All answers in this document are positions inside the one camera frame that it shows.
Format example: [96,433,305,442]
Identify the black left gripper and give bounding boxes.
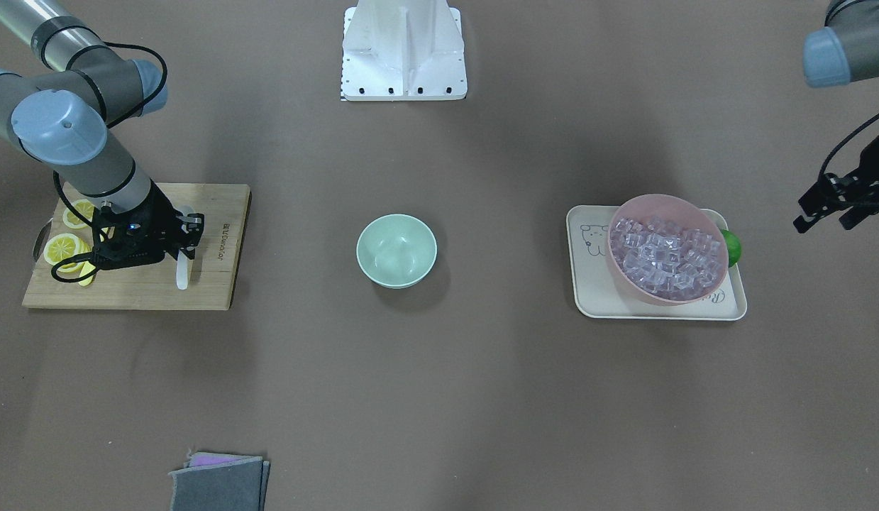
[793,136,879,233]

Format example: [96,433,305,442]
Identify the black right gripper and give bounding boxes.
[90,183,205,270]

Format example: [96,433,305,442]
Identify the white ceramic spoon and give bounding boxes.
[176,206,195,290]

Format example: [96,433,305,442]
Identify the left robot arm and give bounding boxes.
[793,1,879,233]

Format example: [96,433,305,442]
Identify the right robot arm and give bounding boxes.
[0,1,204,276]

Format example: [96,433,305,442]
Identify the pile of clear ice cubes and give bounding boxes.
[609,216,729,302]

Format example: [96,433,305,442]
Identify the pink bowl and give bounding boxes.
[607,194,728,305]

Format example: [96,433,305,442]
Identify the mint green bowl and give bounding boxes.
[355,214,438,289]

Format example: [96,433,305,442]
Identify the bamboo cutting board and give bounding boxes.
[22,183,251,311]

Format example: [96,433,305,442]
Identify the single lemon slice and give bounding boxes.
[62,199,96,230]

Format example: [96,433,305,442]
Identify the green lime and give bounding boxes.
[720,229,743,268]

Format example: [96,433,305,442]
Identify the yellow plastic knife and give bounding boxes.
[77,262,99,287]

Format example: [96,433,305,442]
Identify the stacked lemon slices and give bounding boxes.
[43,233,92,268]

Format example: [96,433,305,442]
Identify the cream rabbit tray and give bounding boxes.
[565,206,748,322]

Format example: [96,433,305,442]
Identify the grey folded cloth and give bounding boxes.
[170,451,270,510]

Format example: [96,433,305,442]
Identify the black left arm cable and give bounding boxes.
[818,104,879,185]

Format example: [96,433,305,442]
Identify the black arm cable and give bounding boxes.
[818,104,879,185]
[50,41,169,283]

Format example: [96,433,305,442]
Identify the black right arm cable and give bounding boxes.
[50,41,169,283]

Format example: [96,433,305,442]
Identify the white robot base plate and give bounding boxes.
[340,1,468,101]

